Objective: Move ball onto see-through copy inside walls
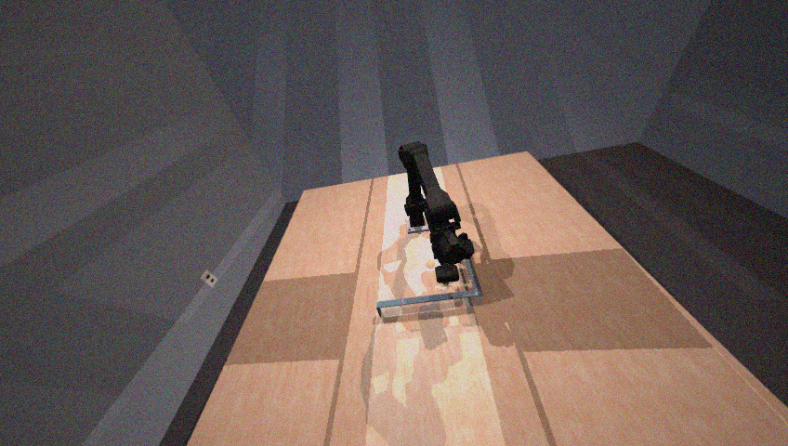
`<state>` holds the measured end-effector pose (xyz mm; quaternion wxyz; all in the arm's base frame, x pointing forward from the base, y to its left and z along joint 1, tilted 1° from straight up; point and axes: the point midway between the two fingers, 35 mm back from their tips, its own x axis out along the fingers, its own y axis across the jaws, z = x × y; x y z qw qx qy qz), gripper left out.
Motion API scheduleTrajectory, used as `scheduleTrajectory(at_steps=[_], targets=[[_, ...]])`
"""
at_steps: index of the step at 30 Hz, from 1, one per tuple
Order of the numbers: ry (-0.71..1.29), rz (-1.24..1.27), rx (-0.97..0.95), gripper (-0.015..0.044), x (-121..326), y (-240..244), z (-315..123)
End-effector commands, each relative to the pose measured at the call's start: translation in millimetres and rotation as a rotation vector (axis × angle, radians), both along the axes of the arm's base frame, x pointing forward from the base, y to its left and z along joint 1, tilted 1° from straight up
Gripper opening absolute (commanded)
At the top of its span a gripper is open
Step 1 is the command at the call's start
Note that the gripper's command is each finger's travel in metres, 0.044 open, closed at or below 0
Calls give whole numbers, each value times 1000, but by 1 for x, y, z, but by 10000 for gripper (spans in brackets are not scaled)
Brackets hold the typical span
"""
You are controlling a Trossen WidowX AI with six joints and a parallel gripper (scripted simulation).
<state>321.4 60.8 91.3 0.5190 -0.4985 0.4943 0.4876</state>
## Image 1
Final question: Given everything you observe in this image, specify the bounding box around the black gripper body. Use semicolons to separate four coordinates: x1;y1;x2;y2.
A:
429;233;459;283

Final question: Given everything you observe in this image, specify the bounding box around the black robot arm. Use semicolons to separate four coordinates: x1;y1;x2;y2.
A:
398;141;475;264

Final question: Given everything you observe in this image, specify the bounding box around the grey l-shaped wall top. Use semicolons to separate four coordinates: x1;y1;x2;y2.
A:
376;258;483;317

